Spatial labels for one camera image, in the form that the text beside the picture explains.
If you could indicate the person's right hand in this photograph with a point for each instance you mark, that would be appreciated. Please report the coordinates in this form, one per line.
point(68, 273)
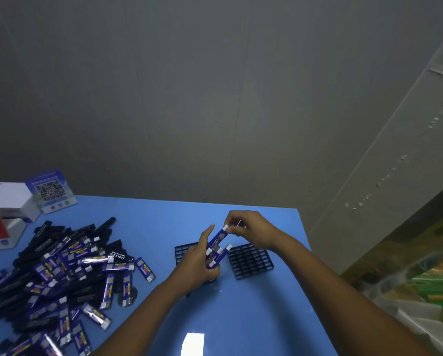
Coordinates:
point(256, 229)

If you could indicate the person's left hand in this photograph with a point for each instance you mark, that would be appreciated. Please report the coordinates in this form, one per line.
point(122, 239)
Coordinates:
point(191, 268)

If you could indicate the black grid tray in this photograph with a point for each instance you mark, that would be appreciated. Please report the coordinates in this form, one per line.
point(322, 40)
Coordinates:
point(182, 252)
point(251, 261)

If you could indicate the pile of mixed lighters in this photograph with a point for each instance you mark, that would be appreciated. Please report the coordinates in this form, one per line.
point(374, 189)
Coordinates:
point(58, 270)

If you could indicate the person's right forearm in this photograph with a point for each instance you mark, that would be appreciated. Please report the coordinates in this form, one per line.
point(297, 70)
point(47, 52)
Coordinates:
point(336, 304)

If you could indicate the person's left forearm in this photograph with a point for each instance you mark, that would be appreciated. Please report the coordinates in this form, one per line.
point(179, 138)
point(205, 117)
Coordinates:
point(140, 322)

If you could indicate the blue code sign stand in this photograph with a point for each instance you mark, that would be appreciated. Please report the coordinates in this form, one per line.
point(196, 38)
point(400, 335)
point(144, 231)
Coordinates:
point(51, 190)

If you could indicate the crumpled clear plastic bags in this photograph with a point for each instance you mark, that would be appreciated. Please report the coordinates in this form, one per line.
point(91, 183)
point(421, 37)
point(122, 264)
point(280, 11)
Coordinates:
point(410, 304)

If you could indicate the white cardboard box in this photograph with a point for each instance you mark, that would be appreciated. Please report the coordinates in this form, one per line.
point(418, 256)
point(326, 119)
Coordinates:
point(10, 198)

